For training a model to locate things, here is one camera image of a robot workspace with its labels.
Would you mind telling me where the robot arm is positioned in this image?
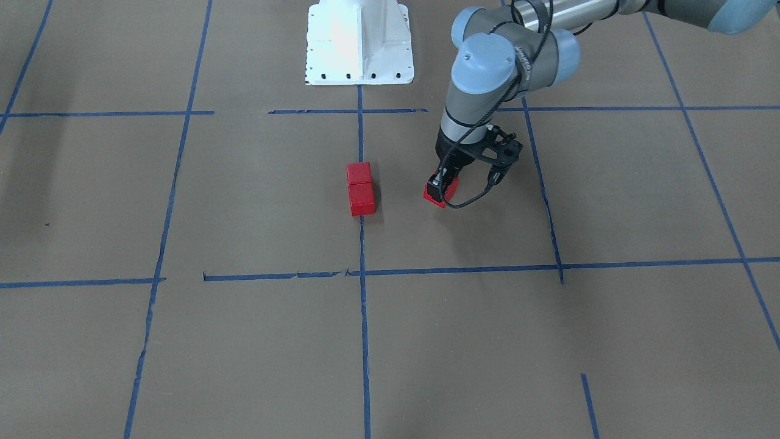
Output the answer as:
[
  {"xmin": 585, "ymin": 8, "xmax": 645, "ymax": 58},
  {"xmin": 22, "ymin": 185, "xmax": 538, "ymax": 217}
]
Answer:
[{"xmin": 424, "ymin": 1, "xmax": 775, "ymax": 208}]

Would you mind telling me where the red block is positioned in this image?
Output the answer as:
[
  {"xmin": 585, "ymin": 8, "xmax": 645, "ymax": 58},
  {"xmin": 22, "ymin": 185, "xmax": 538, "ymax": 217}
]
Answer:
[
  {"xmin": 346, "ymin": 162, "xmax": 374, "ymax": 186},
  {"xmin": 347, "ymin": 182, "xmax": 378, "ymax": 217},
  {"xmin": 423, "ymin": 174, "xmax": 459, "ymax": 209}
]

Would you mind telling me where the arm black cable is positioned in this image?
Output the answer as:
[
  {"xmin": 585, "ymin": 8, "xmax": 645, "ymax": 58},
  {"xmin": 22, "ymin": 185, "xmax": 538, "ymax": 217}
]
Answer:
[{"xmin": 438, "ymin": 0, "xmax": 555, "ymax": 210}]

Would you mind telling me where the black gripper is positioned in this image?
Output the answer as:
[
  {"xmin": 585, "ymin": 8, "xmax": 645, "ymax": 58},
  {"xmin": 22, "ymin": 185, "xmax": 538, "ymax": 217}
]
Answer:
[{"xmin": 431, "ymin": 135, "xmax": 475, "ymax": 196}]

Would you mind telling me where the white camera pedestal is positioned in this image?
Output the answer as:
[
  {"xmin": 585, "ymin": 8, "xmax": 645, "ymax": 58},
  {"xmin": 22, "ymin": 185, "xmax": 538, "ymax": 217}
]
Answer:
[{"xmin": 305, "ymin": 1, "xmax": 415, "ymax": 86}]

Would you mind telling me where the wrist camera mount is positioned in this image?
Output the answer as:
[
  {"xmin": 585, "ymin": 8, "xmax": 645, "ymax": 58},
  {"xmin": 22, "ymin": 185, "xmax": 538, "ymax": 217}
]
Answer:
[{"xmin": 466, "ymin": 124, "xmax": 523, "ymax": 187}]

